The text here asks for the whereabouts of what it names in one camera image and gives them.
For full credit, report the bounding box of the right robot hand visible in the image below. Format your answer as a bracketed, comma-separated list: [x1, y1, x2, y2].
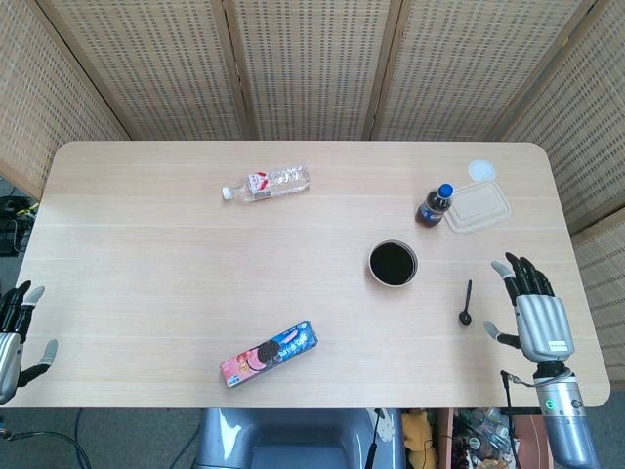
[482, 251, 575, 363]

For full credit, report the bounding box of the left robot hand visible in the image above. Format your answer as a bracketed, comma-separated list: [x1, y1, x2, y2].
[0, 280, 59, 406]

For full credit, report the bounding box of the black plastic spoon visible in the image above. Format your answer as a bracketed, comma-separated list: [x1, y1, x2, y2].
[458, 279, 474, 327]

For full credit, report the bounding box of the white bowl with cola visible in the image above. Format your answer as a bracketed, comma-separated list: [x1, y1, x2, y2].
[367, 237, 420, 288]

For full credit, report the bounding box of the woven bamboo screen panel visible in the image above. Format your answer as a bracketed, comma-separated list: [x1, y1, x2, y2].
[570, 207, 625, 382]
[363, 0, 600, 143]
[0, 0, 131, 201]
[36, 0, 258, 143]
[500, 0, 625, 235]
[222, 0, 404, 143]

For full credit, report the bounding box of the wooden crate with clutter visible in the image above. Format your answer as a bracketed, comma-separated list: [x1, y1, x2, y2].
[437, 407, 556, 469]

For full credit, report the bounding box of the beige rectangular container lid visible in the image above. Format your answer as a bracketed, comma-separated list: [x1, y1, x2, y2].
[442, 179, 513, 236]

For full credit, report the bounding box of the cola bottle with blue cap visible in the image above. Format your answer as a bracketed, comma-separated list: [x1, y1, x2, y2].
[415, 183, 457, 230]

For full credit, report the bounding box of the yellow plush toy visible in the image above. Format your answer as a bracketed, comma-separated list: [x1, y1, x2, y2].
[402, 408, 439, 469]

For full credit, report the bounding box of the white round lid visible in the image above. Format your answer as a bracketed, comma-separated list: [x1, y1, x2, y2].
[467, 158, 500, 183]

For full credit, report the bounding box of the blue pink cookie box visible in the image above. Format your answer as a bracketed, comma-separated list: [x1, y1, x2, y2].
[219, 320, 319, 390]

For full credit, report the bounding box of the grey robot torso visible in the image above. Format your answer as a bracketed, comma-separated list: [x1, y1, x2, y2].
[194, 407, 406, 469]

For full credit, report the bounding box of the clear plastic water bottle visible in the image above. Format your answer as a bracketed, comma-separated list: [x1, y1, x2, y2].
[222, 164, 313, 203]

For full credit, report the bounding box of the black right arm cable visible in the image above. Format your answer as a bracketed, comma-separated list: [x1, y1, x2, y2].
[499, 369, 538, 421]

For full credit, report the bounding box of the black equipment with cables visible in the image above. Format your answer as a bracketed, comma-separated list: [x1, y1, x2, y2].
[0, 194, 38, 255]

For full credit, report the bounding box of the white metal bracket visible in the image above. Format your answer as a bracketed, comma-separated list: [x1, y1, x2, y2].
[373, 408, 397, 444]

